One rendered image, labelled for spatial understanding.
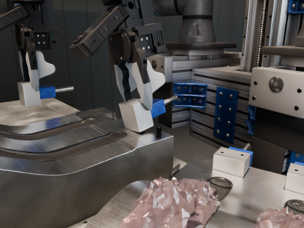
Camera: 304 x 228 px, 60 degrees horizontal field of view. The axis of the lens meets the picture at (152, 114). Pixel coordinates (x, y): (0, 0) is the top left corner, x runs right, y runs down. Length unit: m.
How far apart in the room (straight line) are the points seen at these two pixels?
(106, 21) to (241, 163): 0.31
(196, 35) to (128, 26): 0.58
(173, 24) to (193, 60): 2.22
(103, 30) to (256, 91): 0.38
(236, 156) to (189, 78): 0.61
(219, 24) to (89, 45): 3.03
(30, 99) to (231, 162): 0.48
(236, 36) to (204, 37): 2.92
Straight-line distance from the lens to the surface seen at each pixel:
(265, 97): 0.65
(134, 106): 0.48
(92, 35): 0.44
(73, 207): 0.42
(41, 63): 0.68
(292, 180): 0.43
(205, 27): 1.05
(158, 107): 0.52
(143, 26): 0.49
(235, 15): 3.91
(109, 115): 0.63
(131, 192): 0.31
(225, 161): 0.44
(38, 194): 0.39
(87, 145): 0.48
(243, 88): 0.85
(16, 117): 1.00
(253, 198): 0.40
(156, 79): 0.49
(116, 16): 0.47
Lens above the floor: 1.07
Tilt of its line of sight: 17 degrees down
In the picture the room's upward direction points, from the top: straight up
